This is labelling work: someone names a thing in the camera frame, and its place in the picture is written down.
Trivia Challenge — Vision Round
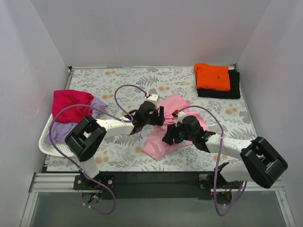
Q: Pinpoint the pink t shirt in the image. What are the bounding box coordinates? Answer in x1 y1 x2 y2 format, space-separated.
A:
143 93 209 160

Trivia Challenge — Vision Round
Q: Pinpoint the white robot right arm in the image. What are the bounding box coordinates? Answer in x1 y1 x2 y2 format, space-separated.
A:
162 115 288 189

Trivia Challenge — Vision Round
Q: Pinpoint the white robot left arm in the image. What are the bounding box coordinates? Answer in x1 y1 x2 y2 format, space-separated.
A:
65 101 165 189

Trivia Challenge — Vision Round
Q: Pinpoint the floral table cloth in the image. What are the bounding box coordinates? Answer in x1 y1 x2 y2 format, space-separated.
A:
46 67 260 172

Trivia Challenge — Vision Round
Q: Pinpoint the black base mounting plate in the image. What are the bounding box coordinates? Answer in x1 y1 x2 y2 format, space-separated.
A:
73 171 237 201

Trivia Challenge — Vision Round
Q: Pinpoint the black folded t shirt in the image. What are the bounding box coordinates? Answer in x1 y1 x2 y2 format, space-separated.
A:
196 70 241 99

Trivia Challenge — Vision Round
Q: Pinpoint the orange folded t shirt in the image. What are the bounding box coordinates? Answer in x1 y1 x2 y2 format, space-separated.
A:
194 63 231 92

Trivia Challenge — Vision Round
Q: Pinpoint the red t shirt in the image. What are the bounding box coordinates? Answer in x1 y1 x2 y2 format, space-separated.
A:
52 89 94 125

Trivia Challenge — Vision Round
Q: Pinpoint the lavender t shirt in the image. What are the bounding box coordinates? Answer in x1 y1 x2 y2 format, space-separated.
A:
52 97 107 143

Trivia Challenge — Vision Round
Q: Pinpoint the white plastic basket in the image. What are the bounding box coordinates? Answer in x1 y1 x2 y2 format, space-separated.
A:
38 115 74 157

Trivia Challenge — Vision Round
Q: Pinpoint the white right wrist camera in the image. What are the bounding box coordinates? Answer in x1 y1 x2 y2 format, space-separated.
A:
172 110 186 124

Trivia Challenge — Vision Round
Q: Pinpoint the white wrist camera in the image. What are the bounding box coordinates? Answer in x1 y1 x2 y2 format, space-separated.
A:
172 110 186 124
146 94 159 108

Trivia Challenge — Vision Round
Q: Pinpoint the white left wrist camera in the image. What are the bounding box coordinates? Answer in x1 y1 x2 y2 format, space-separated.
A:
146 94 159 108

